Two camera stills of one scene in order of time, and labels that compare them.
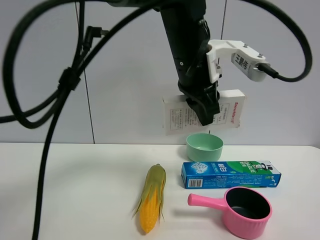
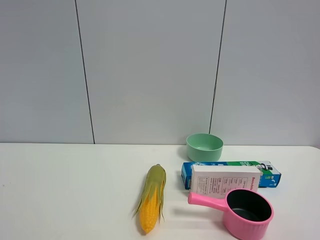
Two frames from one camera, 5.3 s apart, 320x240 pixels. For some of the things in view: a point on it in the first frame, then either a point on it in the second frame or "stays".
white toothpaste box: x=178 y=118 to x=218 y=180
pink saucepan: x=246 y=212 stays
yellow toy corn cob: x=150 y=207 stays
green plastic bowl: x=204 y=147 stays
